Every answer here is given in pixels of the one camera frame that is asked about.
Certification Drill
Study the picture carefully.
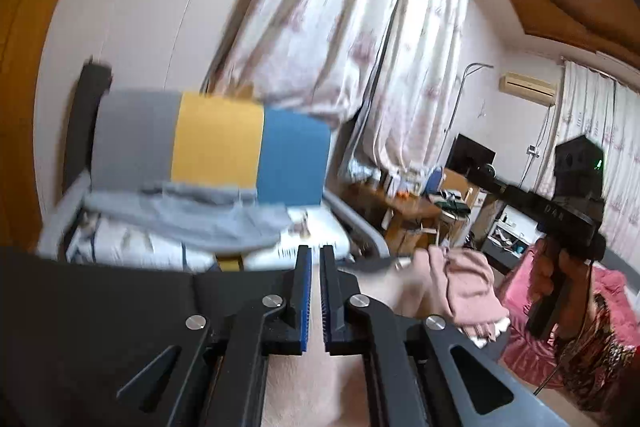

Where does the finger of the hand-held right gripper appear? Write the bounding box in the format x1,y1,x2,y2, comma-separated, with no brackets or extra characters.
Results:
492,179,543,223

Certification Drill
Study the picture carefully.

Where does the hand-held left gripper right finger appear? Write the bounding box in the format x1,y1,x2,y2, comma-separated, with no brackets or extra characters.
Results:
320,244,571,427

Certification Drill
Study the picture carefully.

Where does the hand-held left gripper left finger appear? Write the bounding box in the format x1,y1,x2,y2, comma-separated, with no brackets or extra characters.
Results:
115,244,313,427

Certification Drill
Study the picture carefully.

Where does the beige knit sweater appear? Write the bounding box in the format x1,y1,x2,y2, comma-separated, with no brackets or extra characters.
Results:
260,257,451,427

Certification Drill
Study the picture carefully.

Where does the person's right forearm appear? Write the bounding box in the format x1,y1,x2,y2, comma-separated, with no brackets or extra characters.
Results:
555,292,638,414

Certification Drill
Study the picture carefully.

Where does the person's right hand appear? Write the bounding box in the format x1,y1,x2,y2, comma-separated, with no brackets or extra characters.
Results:
530,239,594,342

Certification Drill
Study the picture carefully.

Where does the white shelf cabinet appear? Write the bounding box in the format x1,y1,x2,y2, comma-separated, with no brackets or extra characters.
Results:
482,202,547,269

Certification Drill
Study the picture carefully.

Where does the black monitor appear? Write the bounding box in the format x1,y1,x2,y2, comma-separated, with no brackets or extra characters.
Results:
445,134,497,174

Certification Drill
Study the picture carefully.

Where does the small blue chair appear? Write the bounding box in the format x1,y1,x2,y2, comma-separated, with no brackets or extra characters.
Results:
425,167,447,196

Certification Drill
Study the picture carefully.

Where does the pink knit sweater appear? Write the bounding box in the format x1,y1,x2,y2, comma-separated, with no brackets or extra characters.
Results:
414,246,512,343

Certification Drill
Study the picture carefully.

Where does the pale floral curtain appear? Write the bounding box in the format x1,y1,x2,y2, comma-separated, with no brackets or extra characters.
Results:
210,0,473,172
552,59,640,258

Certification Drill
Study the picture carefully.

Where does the white air conditioner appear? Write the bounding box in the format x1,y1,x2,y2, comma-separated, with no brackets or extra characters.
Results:
500,73,557,108

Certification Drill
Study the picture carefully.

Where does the wooden desk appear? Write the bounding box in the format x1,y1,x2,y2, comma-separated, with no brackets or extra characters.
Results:
345,179,481,253

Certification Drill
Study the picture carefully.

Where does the curved metal pole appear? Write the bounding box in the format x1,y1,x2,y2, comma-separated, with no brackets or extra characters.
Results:
444,62,494,138

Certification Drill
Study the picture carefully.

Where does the grey garment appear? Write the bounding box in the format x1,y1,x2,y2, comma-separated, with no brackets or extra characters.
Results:
82,181,292,254

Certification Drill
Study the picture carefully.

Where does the pink blanket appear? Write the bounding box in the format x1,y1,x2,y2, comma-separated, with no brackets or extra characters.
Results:
500,237,640,390

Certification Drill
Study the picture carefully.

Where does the white printed cushion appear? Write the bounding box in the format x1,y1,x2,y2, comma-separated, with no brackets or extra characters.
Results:
65,207,351,272

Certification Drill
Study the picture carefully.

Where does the grey yellow blue chair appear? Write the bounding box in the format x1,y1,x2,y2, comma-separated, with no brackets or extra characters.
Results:
37,89,391,270

